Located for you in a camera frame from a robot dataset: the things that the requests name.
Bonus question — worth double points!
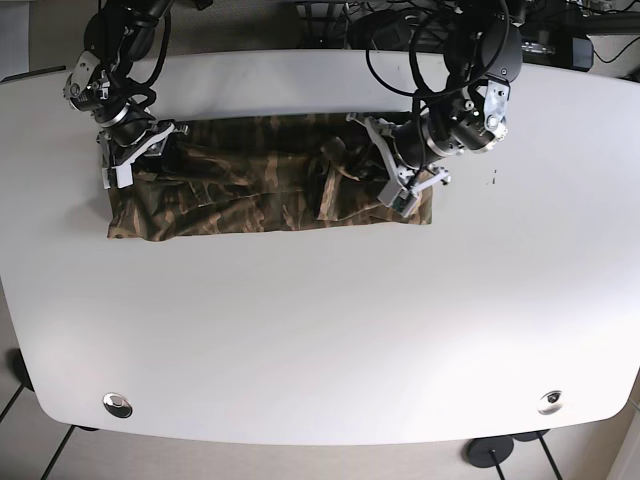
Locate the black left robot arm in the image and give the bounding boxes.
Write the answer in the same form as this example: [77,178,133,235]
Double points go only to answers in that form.
[346,1,523,215]

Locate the black round stand base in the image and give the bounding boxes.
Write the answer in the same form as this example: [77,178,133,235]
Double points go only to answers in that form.
[464,436,514,469]

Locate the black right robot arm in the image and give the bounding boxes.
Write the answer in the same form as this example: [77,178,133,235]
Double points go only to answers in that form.
[63,1,188,189]

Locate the silver table grommet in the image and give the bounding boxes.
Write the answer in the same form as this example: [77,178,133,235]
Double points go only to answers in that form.
[536,390,565,416]
[102,392,133,419]

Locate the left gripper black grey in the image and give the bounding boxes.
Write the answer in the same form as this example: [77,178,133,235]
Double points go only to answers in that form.
[346,112,453,200]

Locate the brown cloth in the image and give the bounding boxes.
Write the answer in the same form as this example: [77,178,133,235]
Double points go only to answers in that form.
[108,114,432,242]

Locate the right silver table grommet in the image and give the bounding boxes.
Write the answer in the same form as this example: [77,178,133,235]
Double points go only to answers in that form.
[536,390,565,416]

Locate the left silver table grommet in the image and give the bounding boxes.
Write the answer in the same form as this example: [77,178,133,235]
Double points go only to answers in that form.
[102,392,133,419]

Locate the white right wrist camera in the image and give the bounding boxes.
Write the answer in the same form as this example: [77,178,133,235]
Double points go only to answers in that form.
[102,164,134,190]

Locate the black box under table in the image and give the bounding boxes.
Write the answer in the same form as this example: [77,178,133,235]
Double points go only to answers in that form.
[347,10,411,51]

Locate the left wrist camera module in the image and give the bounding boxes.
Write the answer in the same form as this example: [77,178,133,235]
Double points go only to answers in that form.
[378,182,419,218]

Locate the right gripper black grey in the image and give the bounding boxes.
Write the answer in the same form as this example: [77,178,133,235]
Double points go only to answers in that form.
[97,112,190,173]

